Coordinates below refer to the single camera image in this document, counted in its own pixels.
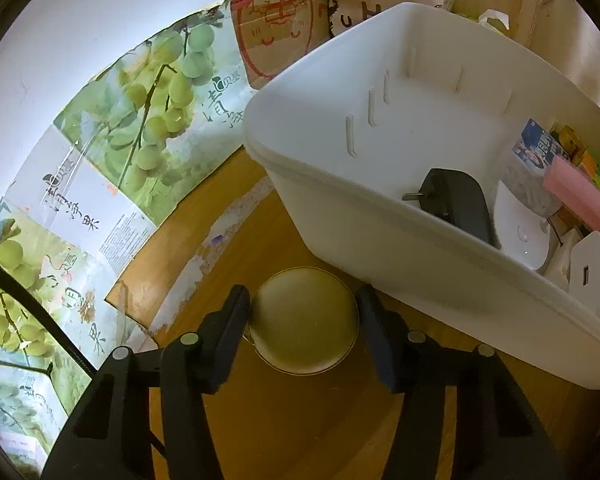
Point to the grape print cardboard box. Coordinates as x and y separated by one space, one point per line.
165 85
80 200
80 300
10 400

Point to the light wooden panel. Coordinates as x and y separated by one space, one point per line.
555 25

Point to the white curved plastic piece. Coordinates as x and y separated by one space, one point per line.
520 230

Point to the beige cardboard piece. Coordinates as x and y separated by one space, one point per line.
562 260

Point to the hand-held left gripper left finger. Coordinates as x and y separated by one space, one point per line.
237 315

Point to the white charger adapter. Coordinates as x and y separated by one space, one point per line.
595 265

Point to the black charger plug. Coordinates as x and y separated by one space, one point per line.
455 200

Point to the round gold compact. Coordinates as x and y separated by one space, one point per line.
305 320

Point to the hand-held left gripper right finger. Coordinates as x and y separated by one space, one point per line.
375 330

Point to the pink hair roller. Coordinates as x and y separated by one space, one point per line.
580 195

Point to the colourful puzzle cube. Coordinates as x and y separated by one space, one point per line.
597 170

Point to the clear box with blue label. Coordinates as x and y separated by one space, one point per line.
532 142

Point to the white plastic bin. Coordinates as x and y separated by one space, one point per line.
430 280

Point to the brown cardboard box red print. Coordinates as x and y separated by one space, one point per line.
275 25

